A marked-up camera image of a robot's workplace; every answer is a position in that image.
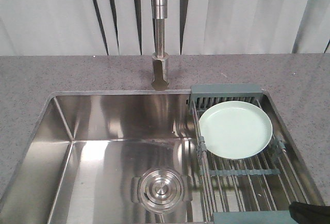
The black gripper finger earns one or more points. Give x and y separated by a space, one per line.
308 213

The light green round plate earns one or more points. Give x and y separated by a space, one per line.
235 129

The roll-up steel drying rack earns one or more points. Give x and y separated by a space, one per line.
259 188

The steel sink drain strainer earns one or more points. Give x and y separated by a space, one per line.
161 190

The stainless steel sink basin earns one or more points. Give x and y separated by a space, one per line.
87 148

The stainless steel faucet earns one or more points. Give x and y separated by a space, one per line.
160 57

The white pleated curtain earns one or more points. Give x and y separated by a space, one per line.
125 27

